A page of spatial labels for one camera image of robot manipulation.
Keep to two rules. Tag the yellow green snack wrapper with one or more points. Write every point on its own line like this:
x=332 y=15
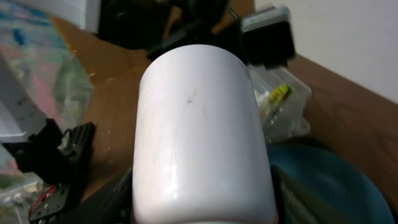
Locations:
x=279 y=94

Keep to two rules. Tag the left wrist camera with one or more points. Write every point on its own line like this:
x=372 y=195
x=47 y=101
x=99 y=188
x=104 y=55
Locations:
x=267 y=38

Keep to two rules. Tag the clear plastic waste bin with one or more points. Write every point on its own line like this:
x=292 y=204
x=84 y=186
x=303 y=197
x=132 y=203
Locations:
x=282 y=120

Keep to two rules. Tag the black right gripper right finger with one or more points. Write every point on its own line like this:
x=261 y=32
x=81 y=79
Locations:
x=298 y=205

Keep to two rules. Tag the white cup pink inside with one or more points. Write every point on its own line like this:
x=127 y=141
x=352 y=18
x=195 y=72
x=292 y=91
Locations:
x=200 y=154

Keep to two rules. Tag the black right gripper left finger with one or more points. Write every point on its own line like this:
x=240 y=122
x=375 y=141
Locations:
x=111 y=204

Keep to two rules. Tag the dark blue plate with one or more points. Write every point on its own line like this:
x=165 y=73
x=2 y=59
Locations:
x=338 y=183

